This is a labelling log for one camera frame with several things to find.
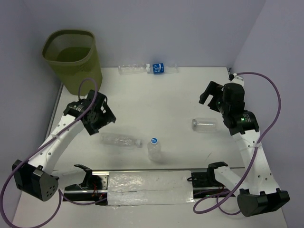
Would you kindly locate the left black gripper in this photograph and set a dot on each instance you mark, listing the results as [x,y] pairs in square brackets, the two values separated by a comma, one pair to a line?
[107,117]

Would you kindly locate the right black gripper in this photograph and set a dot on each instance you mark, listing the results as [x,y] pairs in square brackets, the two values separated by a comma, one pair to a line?
[214,89]

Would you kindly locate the clear bottle white cap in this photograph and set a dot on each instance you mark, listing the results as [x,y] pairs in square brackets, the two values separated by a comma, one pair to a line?
[120,140]

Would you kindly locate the clear wide plastic jar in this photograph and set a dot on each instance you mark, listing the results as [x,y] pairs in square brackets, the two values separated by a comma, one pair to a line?
[204,125]

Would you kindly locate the blue label plastic bottle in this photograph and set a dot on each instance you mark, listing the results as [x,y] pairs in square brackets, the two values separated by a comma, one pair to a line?
[160,69]

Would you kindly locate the bottle blue cap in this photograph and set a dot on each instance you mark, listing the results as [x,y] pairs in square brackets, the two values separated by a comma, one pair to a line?
[154,150]

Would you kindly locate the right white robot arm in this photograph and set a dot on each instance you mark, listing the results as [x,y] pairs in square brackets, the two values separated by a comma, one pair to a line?
[256,191]

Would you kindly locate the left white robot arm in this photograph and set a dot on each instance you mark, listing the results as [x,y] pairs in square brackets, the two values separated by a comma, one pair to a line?
[37,176]

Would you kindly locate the olive green plastic bin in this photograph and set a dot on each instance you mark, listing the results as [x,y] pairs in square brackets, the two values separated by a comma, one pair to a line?
[73,56]

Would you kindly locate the silver foil cover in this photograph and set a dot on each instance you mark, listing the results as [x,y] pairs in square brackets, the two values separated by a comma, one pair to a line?
[149,188]

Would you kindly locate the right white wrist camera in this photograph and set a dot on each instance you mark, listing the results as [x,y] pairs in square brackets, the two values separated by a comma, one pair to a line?
[236,79]

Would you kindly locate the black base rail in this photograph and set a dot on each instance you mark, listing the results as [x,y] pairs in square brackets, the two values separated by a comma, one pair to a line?
[200,179]

